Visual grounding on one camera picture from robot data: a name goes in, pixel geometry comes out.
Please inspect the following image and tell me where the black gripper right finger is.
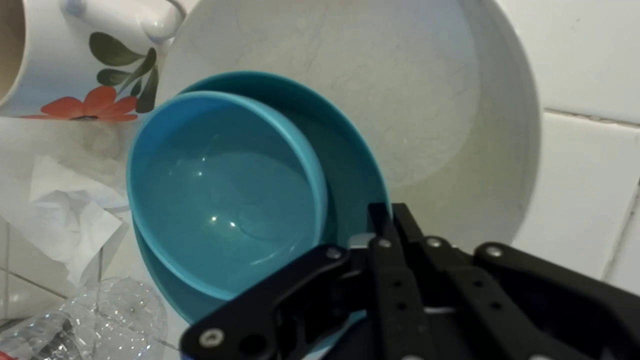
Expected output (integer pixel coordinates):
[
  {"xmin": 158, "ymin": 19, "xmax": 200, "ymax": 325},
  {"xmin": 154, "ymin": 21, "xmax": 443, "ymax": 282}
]
[{"xmin": 389, "ymin": 202, "xmax": 640, "ymax": 360}]

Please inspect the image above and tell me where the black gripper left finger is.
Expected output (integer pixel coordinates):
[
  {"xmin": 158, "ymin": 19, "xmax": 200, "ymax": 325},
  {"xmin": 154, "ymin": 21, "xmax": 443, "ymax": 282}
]
[{"xmin": 177, "ymin": 202, "xmax": 436, "ymax": 360}]

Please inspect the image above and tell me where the dark teal bowl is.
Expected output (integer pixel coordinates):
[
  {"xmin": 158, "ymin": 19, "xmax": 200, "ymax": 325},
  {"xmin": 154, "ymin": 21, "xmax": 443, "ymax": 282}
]
[{"xmin": 129, "ymin": 68, "xmax": 392, "ymax": 329}]

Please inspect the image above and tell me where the light blue bowl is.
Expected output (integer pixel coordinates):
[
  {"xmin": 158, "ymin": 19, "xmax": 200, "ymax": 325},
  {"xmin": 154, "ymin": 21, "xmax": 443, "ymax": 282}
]
[{"xmin": 123, "ymin": 87, "xmax": 332, "ymax": 304}]

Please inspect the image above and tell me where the white plate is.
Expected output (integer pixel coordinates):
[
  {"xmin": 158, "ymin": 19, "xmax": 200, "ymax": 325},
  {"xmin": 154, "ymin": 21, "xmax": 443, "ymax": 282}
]
[{"xmin": 154, "ymin": 0, "xmax": 544, "ymax": 249}]

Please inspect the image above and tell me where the clear plastic water bottle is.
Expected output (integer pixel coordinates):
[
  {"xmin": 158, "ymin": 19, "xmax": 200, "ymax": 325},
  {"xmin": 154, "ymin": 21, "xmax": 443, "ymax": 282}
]
[{"xmin": 0, "ymin": 274, "xmax": 177, "ymax": 360}]

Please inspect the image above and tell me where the white floral mug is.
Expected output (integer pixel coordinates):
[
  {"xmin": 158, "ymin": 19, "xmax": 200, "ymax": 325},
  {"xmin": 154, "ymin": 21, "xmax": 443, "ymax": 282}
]
[{"xmin": 0, "ymin": 0, "xmax": 188, "ymax": 126}]

